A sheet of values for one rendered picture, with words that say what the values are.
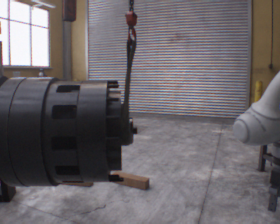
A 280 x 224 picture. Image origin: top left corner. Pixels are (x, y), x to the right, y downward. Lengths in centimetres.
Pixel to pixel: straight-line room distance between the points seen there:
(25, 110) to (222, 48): 569
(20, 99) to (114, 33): 628
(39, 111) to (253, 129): 79
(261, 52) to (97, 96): 563
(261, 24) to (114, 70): 416
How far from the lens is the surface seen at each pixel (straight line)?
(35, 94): 107
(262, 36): 644
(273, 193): 91
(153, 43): 668
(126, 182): 252
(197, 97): 635
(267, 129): 76
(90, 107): 100
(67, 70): 798
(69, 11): 112
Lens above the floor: 113
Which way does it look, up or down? 9 degrees down
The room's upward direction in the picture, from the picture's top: straight up
